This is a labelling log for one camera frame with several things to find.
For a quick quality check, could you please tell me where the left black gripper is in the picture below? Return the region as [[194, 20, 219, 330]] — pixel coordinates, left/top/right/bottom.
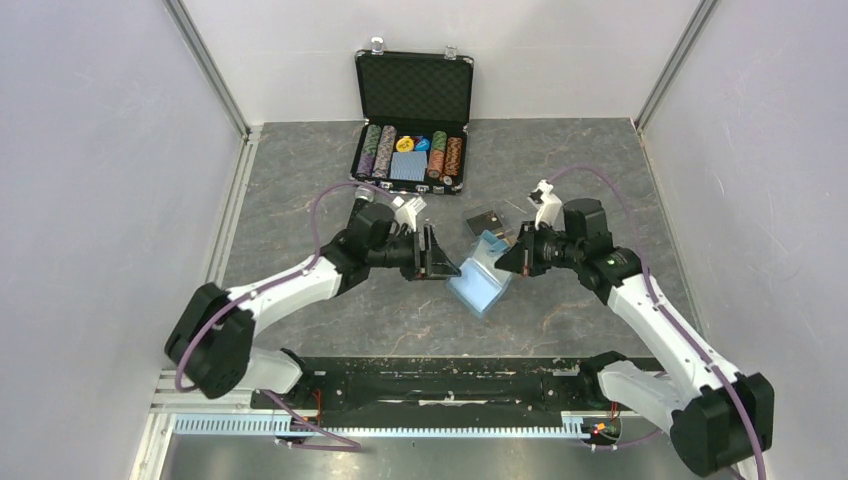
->
[[368, 224, 461, 282]]

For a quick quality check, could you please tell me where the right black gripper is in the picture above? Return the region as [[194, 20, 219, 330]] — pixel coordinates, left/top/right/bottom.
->
[[495, 221, 583, 277]]

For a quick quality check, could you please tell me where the light blue card holder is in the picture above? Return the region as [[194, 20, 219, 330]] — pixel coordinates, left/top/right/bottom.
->
[[447, 230, 513, 319]]

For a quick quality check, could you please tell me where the clear box with gold cards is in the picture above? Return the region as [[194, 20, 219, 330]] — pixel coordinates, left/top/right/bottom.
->
[[462, 204, 515, 243]]

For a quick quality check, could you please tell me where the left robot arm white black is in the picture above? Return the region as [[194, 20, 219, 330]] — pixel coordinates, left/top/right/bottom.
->
[[164, 198, 461, 408]]

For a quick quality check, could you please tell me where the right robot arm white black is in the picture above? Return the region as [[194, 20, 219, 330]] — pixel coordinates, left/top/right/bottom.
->
[[495, 191, 775, 479]]

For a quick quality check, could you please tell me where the blue playing card deck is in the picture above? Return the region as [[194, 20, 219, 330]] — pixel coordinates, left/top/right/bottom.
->
[[389, 151, 428, 182]]

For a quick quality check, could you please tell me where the black microphone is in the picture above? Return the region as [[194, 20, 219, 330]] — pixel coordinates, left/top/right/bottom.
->
[[349, 186, 375, 220]]

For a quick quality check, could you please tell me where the pink grey chip stack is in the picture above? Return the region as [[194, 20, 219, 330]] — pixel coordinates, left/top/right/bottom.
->
[[371, 125, 397, 178]]

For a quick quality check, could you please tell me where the blue round chip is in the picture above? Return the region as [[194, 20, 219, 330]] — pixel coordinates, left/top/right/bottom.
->
[[414, 137, 431, 151]]

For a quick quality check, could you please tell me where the brown orange chip stack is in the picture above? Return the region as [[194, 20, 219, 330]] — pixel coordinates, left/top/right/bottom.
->
[[443, 137, 463, 177]]

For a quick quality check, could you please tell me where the yellow dealer chip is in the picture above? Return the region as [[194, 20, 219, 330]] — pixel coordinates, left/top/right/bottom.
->
[[395, 136, 416, 153]]

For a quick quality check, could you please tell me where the green orange chip stack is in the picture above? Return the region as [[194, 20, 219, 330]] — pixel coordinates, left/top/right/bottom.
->
[[427, 131, 448, 179]]

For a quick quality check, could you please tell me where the green purple chip stack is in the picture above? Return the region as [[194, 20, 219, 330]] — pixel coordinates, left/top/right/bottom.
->
[[354, 125, 382, 178]]

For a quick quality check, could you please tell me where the black poker chip case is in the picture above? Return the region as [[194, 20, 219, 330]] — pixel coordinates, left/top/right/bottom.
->
[[349, 37, 475, 195]]

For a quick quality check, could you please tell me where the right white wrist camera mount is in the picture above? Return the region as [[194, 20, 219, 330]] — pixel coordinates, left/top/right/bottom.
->
[[528, 180, 563, 229]]

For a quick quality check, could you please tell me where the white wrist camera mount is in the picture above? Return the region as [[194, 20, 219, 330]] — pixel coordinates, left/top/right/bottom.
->
[[391, 196, 427, 232], [528, 180, 563, 229]]

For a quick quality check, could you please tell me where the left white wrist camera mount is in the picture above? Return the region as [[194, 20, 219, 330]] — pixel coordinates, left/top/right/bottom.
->
[[391, 196, 427, 232]]

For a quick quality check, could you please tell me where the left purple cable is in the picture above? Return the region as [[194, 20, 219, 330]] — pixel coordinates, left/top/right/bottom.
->
[[173, 183, 405, 393]]

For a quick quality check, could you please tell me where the white slotted cable duct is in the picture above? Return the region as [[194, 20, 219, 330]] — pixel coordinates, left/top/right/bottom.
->
[[171, 412, 602, 440]]

